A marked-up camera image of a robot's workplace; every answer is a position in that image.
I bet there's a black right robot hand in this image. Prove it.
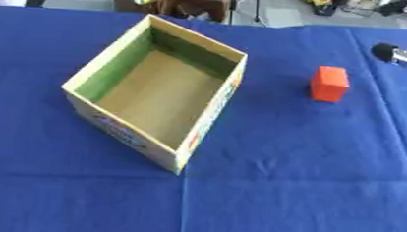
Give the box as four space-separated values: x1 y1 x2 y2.
369 41 407 73

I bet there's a tan cardboard box green inside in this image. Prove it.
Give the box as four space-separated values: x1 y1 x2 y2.
56 10 251 179

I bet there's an orange rectangular block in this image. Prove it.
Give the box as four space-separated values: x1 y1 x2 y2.
309 65 352 104

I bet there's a yellow and black bag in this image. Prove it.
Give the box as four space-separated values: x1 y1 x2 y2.
289 0 353 18

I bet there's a black tripod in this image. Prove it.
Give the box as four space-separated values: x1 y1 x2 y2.
224 0 270 28

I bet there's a brown bag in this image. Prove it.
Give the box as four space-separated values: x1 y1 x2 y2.
109 0 229 24

